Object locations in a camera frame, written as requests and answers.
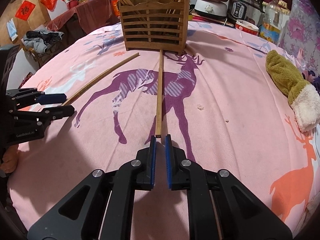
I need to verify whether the green and white plush glove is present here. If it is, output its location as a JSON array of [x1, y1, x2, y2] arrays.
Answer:
[[266, 50, 319, 132]]

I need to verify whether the clear oil jug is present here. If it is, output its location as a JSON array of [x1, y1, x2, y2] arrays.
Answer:
[[259, 0, 290, 44]]

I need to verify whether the red gift box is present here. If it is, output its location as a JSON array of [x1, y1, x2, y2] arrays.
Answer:
[[112, 0, 120, 18]]

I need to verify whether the red and white bowl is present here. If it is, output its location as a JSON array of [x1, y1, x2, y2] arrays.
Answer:
[[235, 20, 259, 36]]

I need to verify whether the floral purple cushion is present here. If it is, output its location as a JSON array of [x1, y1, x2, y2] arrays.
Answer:
[[279, 0, 319, 89]]

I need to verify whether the wooden chair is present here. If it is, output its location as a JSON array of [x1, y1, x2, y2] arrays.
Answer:
[[22, 42, 63, 69]]

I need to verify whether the dark red cloth covered cabinet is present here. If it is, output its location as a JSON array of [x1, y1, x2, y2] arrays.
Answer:
[[47, 0, 119, 45]]

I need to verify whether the bamboo chopstick with green print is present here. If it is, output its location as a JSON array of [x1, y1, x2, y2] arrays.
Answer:
[[62, 53, 140, 106]]

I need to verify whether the wooden slatted utensil holder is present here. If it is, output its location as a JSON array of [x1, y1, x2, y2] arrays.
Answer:
[[119, 0, 189, 54]]

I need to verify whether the pile of dark clothes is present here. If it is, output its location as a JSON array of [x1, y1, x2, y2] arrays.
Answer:
[[22, 29, 65, 54]]

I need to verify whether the person's left hand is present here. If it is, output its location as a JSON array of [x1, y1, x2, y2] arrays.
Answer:
[[1, 145, 19, 174]]

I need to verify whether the silver black pressure cooker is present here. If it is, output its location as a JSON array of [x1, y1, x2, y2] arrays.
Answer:
[[227, 0, 264, 26]]

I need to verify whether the white electric hotpot base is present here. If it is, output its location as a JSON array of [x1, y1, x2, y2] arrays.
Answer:
[[194, 0, 228, 18]]

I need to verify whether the red fu paper decoration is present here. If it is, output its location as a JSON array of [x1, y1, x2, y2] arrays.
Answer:
[[15, 0, 36, 21]]

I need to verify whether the pink deer print tablecloth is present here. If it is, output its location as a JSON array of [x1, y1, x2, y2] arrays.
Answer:
[[8, 22, 319, 235]]

